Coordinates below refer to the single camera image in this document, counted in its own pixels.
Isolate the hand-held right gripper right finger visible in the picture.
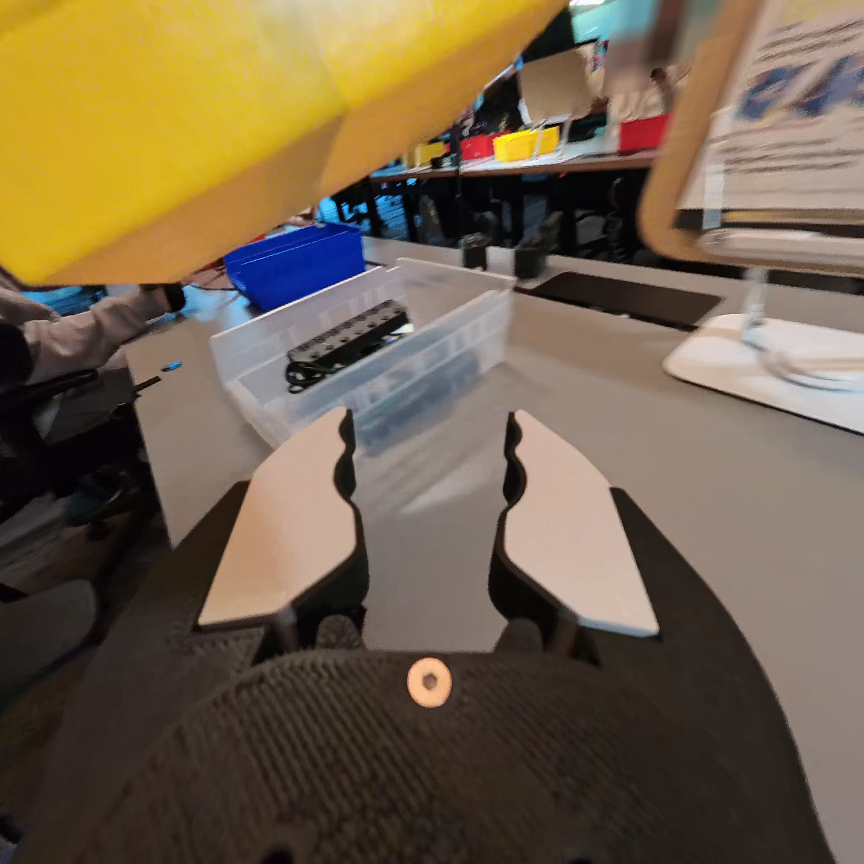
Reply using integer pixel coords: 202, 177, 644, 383
488, 409, 660, 659

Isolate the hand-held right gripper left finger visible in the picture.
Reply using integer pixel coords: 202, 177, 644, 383
197, 408, 370, 650

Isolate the clear plastic bin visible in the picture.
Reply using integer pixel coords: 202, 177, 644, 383
209, 256, 517, 456

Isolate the large yellow plastic bin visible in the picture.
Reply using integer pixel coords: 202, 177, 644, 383
0, 0, 571, 288

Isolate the grey desk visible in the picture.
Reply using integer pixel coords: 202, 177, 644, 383
125, 236, 864, 864

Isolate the white board stand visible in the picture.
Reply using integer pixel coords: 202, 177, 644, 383
663, 229, 864, 433

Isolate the blue plastic bin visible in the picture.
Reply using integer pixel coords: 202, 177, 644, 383
223, 221, 367, 313

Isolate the background work table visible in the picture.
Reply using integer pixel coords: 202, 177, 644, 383
371, 148, 659, 180

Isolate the wide yellow storage bin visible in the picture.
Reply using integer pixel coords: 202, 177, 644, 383
493, 128, 561, 163

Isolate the big red storage bin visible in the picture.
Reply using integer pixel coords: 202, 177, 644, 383
617, 113, 672, 155

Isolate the brown cardboard sheet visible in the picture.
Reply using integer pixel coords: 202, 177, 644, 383
516, 47, 595, 126

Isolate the printed instruction sheet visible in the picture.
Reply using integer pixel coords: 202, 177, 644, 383
678, 0, 864, 217

